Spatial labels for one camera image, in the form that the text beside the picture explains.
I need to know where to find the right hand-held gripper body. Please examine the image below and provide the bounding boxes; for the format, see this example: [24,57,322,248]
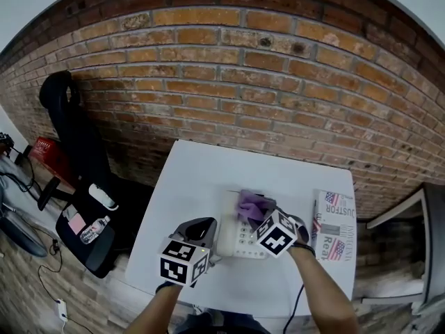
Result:
[256,209,311,259]

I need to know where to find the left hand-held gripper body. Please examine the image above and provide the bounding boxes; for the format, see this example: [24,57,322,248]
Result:
[159,230,219,288]

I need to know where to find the purple cloth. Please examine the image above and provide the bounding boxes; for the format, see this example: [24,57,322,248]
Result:
[237,189,275,224]

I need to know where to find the white desk telephone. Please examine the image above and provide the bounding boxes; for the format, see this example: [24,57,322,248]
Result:
[222,189,279,260]

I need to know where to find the person's right forearm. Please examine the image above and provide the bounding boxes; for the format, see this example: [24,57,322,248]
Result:
[288,245,359,334]

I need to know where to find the person's left forearm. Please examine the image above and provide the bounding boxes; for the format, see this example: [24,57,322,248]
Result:
[123,283,184,334]

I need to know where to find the white telephone handset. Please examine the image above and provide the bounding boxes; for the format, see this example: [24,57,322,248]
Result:
[216,216,241,257]

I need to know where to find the black wristband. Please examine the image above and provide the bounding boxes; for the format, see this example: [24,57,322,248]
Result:
[155,280,182,294]
[288,242,316,257]

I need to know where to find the newspaper print box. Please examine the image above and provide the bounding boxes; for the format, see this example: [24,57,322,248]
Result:
[311,189,357,262]

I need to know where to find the person's dark trousers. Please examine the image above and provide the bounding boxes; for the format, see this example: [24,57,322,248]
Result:
[173,308,272,334]

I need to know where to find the white oval case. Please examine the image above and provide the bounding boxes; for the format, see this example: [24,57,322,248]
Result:
[88,182,119,211]

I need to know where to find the clear plastic water bottle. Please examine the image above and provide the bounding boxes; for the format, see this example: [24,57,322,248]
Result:
[79,215,111,245]

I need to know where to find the pink notepad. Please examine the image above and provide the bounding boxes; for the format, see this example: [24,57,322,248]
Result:
[68,214,87,235]

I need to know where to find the black office chair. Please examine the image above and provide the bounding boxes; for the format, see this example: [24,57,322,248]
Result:
[37,70,154,280]

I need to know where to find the red plastic crate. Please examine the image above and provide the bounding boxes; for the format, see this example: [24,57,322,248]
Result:
[27,136,76,187]

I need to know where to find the dark grey rounded object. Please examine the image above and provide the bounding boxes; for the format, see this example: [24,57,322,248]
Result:
[0,214,48,259]

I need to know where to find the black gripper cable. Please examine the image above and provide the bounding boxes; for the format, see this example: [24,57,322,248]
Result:
[283,283,306,334]

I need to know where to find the black floor cable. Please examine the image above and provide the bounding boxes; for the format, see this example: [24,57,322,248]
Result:
[38,238,63,302]

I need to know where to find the black desk with white frame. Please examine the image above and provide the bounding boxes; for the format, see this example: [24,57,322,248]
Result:
[361,182,445,315]

